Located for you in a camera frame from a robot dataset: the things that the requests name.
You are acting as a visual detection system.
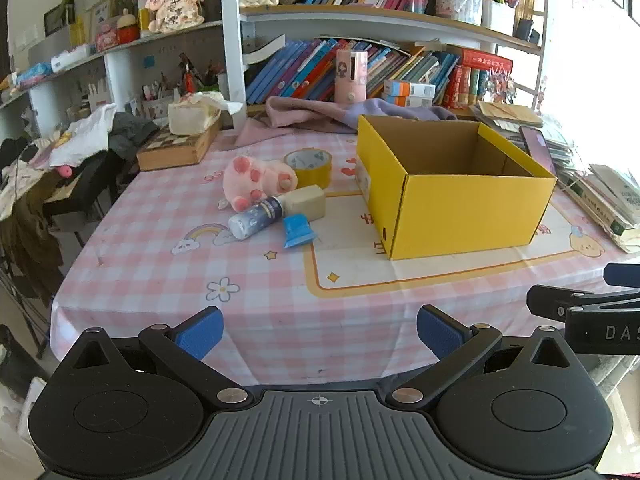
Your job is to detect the white bookshelf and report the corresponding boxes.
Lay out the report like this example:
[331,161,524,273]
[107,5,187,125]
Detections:
[0,0,551,133]

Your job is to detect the pile of clothes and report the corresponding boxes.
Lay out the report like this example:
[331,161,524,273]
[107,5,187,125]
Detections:
[0,104,161,306]

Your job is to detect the pen cups with brushes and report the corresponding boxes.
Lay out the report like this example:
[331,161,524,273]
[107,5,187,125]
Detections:
[141,52,226,117]

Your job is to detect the black chair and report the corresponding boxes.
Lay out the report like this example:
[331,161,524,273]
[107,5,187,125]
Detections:
[42,152,141,248]

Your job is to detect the blue wrapped pack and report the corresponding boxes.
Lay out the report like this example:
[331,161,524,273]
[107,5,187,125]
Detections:
[15,62,53,86]

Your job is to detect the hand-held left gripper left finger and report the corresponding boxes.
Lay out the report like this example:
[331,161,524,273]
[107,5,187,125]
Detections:
[58,305,251,410]

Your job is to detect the black smartphone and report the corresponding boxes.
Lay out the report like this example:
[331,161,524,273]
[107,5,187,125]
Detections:
[519,126,557,177]

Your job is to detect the pile of books and papers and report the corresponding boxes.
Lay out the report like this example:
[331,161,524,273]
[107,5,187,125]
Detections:
[472,100,640,254]

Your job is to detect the cream rectangular block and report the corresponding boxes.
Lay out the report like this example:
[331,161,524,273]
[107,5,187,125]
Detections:
[280,185,327,222]

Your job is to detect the white storage container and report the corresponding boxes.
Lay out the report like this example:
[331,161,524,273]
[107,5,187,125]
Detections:
[481,0,517,36]

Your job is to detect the wooden chessboard box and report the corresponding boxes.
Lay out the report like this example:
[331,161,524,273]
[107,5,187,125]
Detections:
[136,120,221,172]

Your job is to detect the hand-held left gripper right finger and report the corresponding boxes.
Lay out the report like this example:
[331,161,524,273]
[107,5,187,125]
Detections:
[389,304,584,410]

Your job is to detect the blue paper origami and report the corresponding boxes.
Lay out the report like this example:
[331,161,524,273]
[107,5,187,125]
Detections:
[282,214,317,249]

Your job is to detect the black picture frame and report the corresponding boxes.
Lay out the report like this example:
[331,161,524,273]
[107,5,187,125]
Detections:
[44,0,76,36]

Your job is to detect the row of red dictionaries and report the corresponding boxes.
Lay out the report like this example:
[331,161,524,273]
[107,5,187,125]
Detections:
[442,47,514,109]

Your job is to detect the cream tissue pack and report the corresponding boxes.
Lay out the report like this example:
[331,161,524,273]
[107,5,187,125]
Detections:
[167,91,244,136]

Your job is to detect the white box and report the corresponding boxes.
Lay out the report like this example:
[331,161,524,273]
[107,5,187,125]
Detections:
[51,45,93,72]

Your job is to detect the row of leaning blue books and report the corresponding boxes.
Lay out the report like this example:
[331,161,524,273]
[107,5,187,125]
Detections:
[245,37,461,106]

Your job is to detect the pink cylindrical dispenser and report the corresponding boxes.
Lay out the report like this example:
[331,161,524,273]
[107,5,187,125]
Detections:
[334,49,370,105]

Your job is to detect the yellow tape roll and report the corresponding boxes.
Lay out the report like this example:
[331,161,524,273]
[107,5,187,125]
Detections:
[283,149,333,190]

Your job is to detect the orange and white carton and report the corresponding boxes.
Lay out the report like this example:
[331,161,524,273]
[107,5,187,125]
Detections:
[384,80,437,98]
[382,92,435,109]

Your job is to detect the yellow cardboard box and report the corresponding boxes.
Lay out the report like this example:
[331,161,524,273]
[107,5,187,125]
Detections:
[356,114,558,261]

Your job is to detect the pink checked tablecloth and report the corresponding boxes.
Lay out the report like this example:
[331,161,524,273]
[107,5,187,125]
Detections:
[50,125,640,386]

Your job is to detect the pink and purple cloth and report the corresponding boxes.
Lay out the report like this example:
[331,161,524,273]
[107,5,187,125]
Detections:
[215,96,458,153]

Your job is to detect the red jar with cream lid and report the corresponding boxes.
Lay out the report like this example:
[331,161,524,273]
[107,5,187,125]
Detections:
[116,9,141,43]

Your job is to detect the pink plush toy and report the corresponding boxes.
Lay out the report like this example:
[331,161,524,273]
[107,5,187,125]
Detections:
[220,156,299,212]

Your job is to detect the starry blue spray bottle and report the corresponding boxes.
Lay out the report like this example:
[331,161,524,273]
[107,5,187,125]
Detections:
[228,196,287,241]

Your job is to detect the colourful hanging ornaments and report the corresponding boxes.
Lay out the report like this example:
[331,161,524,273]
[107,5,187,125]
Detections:
[482,67,516,106]

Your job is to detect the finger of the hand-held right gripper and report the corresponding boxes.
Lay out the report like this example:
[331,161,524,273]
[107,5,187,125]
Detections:
[603,263,640,287]
[526,284,640,322]

